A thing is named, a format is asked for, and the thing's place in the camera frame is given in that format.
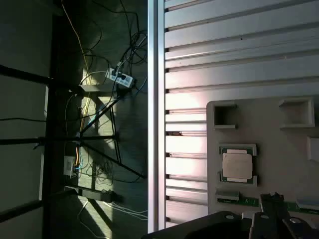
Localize silver CPU green board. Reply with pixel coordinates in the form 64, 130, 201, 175
220, 146, 255, 183

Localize green RAM stick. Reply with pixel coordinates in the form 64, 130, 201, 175
217, 196, 319, 214

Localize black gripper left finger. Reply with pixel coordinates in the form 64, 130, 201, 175
141, 193, 277, 239

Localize yellow cable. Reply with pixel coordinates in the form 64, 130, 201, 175
61, 2, 92, 132

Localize grey parts rack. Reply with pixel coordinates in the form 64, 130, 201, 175
206, 96, 319, 225

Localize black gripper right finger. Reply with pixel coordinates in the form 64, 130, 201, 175
273, 192, 319, 239

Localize black tripod stand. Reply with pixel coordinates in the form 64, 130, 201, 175
37, 96, 147, 180

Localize black power strip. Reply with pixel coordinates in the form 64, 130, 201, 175
64, 186, 117, 203

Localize white socket box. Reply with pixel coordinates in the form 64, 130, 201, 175
63, 155, 76, 178

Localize white power strip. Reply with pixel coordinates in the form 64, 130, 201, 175
105, 66, 137, 88

